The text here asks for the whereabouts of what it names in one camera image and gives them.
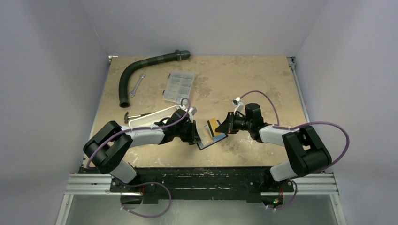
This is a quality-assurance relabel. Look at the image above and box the silver wrench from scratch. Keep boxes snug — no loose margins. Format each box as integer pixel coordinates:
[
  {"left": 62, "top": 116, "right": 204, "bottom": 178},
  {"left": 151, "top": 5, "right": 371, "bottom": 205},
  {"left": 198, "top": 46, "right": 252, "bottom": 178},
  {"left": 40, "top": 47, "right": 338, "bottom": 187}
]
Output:
[{"left": 129, "top": 74, "right": 146, "bottom": 97}]

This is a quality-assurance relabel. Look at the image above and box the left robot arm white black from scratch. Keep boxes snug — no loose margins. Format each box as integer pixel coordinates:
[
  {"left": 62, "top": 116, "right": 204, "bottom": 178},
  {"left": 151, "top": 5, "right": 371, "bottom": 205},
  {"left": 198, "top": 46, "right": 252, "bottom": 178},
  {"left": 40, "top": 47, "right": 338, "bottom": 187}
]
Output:
[{"left": 83, "top": 109, "right": 201, "bottom": 192}]

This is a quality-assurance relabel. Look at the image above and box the small black hammer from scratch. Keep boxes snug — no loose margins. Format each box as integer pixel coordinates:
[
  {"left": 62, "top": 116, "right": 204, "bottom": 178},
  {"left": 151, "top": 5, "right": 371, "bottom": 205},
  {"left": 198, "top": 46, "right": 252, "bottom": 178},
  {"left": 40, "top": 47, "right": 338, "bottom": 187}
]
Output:
[{"left": 123, "top": 112, "right": 151, "bottom": 124}]

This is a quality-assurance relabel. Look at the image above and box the white rectangular tray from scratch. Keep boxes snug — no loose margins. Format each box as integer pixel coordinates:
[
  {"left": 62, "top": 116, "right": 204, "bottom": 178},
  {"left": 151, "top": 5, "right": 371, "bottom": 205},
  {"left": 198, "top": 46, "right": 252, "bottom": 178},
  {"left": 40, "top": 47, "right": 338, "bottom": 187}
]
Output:
[{"left": 128, "top": 105, "right": 186, "bottom": 128}]

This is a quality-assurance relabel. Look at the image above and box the clear plastic screw box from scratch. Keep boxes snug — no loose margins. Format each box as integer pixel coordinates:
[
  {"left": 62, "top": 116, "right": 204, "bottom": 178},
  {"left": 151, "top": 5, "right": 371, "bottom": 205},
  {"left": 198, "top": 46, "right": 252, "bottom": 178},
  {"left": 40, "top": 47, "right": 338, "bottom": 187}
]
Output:
[{"left": 162, "top": 70, "right": 195, "bottom": 104}]

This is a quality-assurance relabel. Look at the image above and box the gold credit card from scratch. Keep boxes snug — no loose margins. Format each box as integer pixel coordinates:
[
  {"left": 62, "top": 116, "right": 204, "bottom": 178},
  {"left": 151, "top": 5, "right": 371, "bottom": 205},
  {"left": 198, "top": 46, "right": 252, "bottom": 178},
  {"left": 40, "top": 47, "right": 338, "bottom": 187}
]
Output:
[{"left": 207, "top": 118, "right": 221, "bottom": 138}]

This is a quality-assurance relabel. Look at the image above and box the black corrugated hose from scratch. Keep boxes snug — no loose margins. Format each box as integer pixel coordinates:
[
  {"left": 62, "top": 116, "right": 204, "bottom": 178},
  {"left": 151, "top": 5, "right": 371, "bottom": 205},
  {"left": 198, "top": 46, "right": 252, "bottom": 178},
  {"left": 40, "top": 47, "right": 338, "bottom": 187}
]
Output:
[{"left": 118, "top": 49, "right": 191, "bottom": 109}]

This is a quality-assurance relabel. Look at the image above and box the black leather card holder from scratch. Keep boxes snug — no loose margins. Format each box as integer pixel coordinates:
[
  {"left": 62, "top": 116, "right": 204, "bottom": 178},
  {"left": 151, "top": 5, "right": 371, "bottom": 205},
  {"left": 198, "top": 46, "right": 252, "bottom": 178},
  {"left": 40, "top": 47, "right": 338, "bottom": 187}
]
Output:
[{"left": 197, "top": 126, "right": 228, "bottom": 150}]

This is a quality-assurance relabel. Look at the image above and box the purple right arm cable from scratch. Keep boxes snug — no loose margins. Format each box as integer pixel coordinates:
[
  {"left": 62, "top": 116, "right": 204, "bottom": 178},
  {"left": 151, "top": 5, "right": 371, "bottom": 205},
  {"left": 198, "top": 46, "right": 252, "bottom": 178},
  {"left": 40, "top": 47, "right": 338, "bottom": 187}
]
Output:
[{"left": 237, "top": 90, "right": 350, "bottom": 172}]

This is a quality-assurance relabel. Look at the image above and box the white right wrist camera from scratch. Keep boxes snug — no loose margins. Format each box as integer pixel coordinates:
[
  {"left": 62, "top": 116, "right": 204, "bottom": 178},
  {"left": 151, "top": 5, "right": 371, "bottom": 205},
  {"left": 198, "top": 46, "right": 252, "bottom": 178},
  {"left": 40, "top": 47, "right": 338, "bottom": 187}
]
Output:
[{"left": 232, "top": 97, "right": 244, "bottom": 114}]

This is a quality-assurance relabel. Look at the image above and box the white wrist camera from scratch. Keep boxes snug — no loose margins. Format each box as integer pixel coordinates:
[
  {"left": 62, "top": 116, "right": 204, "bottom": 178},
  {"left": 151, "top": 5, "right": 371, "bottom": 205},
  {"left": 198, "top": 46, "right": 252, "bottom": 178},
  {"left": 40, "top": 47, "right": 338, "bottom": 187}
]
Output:
[
  {"left": 180, "top": 106, "right": 197, "bottom": 122},
  {"left": 232, "top": 97, "right": 244, "bottom": 114}
]

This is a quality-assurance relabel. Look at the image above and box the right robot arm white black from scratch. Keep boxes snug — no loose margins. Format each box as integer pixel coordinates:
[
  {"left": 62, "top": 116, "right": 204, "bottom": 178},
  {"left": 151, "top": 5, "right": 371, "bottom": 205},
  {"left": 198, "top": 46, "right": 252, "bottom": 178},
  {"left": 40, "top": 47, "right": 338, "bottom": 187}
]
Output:
[{"left": 215, "top": 103, "right": 332, "bottom": 191}]

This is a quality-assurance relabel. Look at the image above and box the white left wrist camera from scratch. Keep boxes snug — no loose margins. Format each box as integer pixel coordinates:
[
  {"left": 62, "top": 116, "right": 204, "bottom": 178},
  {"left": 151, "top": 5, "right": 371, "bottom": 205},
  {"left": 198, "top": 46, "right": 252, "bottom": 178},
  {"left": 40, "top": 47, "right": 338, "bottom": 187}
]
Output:
[{"left": 180, "top": 106, "right": 197, "bottom": 122}]

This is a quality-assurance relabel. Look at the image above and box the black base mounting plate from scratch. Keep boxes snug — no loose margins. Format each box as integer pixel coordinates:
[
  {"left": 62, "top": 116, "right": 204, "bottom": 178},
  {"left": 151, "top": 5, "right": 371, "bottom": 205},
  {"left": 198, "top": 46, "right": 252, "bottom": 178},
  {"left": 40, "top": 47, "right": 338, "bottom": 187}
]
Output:
[{"left": 112, "top": 166, "right": 288, "bottom": 205}]

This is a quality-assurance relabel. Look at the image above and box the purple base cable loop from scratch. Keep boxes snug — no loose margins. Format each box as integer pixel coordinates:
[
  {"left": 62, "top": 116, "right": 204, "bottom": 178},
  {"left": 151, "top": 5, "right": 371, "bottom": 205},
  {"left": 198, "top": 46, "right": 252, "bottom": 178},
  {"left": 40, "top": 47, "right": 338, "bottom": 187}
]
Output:
[{"left": 120, "top": 181, "right": 173, "bottom": 218}]

